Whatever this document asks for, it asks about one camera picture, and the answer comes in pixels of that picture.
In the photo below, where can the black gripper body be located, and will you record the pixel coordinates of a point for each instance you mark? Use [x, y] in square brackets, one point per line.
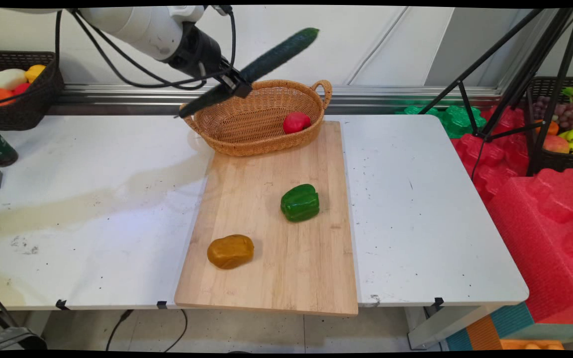
[199, 49]

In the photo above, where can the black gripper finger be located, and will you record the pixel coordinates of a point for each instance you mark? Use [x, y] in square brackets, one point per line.
[239, 91]
[234, 72]

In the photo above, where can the long dark green cucumber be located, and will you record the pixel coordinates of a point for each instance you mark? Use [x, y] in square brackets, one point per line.
[276, 52]

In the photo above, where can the red apple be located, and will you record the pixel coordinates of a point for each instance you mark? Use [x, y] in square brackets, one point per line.
[296, 122]

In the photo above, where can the green bell pepper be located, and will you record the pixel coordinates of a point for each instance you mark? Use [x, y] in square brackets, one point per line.
[300, 203]

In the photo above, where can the brown potato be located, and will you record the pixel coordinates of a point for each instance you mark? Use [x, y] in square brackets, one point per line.
[230, 251]

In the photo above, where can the yellow lemon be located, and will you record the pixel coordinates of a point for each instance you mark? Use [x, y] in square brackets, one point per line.
[35, 72]

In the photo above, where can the black woven basket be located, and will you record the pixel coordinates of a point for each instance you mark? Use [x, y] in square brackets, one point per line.
[38, 99]

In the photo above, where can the wooden cutting board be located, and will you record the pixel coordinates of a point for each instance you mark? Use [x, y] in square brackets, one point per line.
[276, 268]

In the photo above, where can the small red fruit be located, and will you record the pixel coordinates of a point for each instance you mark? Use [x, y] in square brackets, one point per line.
[21, 88]

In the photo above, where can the cream white melon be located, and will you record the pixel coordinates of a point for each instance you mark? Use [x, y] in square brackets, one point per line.
[6, 79]

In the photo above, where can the green foam mat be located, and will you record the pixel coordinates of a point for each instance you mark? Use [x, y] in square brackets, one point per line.
[458, 119]

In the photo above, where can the red foam mat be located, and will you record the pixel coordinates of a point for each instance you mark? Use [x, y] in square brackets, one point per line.
[545, 238]
[495, 154]

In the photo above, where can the black tripod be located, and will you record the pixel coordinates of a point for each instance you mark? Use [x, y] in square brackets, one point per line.
[530, 64]

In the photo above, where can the white table leg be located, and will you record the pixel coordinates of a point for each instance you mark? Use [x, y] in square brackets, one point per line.
[440, 325]

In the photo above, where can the small orange fruit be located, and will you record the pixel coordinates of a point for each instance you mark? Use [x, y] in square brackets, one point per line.
[550, 128]

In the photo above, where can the orange pink peach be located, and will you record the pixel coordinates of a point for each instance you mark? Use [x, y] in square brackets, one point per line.
[556, 144]

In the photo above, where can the purple grapes bunch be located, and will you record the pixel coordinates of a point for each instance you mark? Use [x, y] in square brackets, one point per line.
[567, 113]

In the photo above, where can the black stand base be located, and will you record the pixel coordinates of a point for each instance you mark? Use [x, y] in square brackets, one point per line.
[10, 339]

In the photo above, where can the teal orange foam mat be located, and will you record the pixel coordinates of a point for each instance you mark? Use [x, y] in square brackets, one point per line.
[510, 323]

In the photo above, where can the metal window rail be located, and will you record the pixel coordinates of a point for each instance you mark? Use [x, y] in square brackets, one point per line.
[132, 94]

